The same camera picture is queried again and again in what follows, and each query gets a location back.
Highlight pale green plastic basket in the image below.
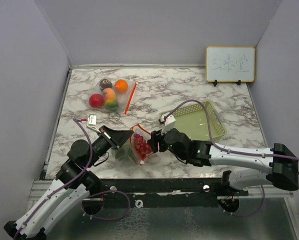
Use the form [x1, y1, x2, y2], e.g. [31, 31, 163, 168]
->
[172, 101, 227, 142]

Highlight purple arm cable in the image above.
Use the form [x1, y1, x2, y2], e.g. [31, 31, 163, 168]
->
[13, 118, 132, 240]
[161, 99, 299, 217]

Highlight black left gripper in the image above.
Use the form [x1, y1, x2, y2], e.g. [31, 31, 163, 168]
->
[86, 125, 135, 168]

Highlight green netted melon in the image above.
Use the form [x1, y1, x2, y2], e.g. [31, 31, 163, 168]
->
[113, 147, 134, 161]

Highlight small framed whiteboard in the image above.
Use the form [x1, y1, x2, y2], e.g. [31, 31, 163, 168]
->
[205, 46, 256, 84]

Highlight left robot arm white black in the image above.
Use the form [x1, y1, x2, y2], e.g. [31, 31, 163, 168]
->
[3, 125, 134, 240]

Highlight clear zip bag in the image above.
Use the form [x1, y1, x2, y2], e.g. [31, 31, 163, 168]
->
[86, 77, 138, 114]
[112, 123, 154, 166]

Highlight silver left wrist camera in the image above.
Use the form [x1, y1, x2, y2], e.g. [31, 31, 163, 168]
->
[86, 114, 99, 132]

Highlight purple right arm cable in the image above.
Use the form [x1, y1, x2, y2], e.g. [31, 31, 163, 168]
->
[161, 99, 299, 217]

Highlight yellow green mango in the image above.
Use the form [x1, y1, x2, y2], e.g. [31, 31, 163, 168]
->
[104, 98, 119, 111]

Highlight clear zip top bag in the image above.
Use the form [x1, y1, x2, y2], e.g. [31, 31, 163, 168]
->
[86, 77, 138, 114]

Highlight dark purple grape bunch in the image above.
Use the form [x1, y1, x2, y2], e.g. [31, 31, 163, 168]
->
[132, 133, 153, 159]

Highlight dark purple plum fruit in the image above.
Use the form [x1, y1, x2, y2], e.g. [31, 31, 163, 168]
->
[99, 78, 113, 91]

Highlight red apple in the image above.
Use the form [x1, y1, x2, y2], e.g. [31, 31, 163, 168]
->
[88, 93, 105, 109]

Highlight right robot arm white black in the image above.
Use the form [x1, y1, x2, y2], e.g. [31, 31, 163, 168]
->
[148, 128, 299, 196]

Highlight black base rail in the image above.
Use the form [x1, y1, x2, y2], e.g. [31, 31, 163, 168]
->
[71, 176, 250, 209]

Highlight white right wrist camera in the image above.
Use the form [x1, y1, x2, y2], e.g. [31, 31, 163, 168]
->
[159, 114, 176, 135]

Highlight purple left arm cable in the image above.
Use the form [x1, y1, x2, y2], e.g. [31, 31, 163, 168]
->
[13, 118, 132, 240]

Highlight peach orange pink fruit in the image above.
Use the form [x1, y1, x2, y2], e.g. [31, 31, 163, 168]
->
[102, 88, 116, 101]

